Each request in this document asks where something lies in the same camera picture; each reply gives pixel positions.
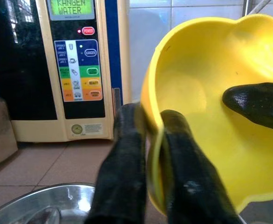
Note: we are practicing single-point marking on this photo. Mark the yellow plastic bowl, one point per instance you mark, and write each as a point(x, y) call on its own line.
point(220, 58)

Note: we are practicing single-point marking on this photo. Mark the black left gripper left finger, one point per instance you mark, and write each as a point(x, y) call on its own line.
point(122, 175)

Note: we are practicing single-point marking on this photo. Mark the cream water ionizer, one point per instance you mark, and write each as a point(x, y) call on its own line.
point(45, 130)

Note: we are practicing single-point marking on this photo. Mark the grey metal pipe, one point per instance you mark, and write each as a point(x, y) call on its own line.
point(246, 7)

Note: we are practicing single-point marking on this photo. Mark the small steel bowl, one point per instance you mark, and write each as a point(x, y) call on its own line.
point(22, 203)

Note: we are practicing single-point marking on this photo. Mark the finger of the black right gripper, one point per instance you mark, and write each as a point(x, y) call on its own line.
point(260, 105)

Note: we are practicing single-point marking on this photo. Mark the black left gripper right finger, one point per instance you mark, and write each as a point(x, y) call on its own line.
point(192, 191)

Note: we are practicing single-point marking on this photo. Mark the jar of brown powder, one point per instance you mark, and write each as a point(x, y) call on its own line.
point(0, 135)

